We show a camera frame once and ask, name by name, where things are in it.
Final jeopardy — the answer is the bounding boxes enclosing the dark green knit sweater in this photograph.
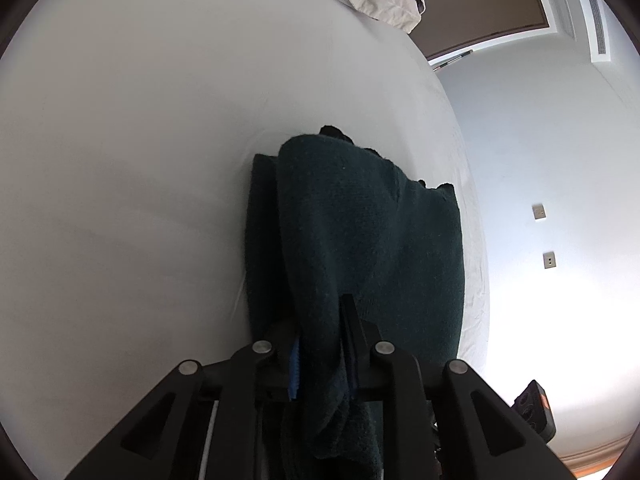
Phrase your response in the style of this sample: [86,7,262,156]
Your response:
[245,127,465,479]

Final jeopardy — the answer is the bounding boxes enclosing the white bed sheet mattress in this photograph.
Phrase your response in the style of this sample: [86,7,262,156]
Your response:
[1,0,488,479]

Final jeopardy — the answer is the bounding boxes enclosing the brown wooden door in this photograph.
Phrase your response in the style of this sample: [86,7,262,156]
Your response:
[410,0,549,60]

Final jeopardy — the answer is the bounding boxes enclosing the white air vent grille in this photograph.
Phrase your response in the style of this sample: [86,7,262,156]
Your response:
[579,0,611,63]

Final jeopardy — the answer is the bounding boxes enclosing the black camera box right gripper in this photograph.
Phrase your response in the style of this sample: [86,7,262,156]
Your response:
[511,380,556,443]

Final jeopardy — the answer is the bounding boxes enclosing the lower wall socket plate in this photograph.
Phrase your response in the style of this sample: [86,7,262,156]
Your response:
[542,252,556,269]

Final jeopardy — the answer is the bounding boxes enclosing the upper wall switch plate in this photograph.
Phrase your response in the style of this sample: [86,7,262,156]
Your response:
[532,204,547,221]

